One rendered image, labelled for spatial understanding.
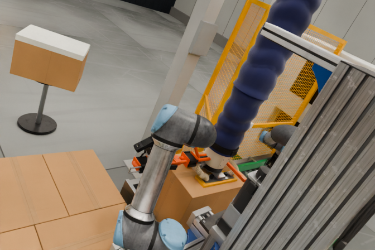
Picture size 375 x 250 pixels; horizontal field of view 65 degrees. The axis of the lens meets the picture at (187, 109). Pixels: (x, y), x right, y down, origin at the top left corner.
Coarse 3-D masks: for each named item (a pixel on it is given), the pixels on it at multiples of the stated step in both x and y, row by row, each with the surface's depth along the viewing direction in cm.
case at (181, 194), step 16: (176, 176) 189; (192, 176) 196; (176, 192) 189; (192, 192) 182; (208, 192) 188; (224, 192) 198; (160, 208) 201; (176, 208) 188; (192, 208) 184; (224, 208) 213
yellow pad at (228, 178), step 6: (210, 174) 198; (228, 174) 211; (198, 180) 193; (204, 180) 193; (210, 180) 196; (216, 180) 199; (222, 180) 202; (228, 180) 205; (234, 180) 210; (204, 186) 189
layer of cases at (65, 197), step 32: (0, 160) 197; (32, 160) 208; (64, 160) 221; (96, 160) 235; (0, 192) 177; (32, 192) 186; (64, 192) 195; (96, 192) 206; (0, 224) 160; (32, 224) 167; (64, 224) 175; (96, 224) 183
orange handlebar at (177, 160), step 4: (176, 156) 183; (180, 156) 185; (176, 160) 179; (180, 160) 181; (184, 160) 183; (200, 160) 192; (204, 160) 194; (208, 160) 197; (132, 164) 162; (136, 164) 161; (172, 164) 176; (176, 164) 179; (228, 164) 201; (136, 168) 161; (232, 168) 198; (236, 172) 196; (240, 176) 193; (244, 180) 191
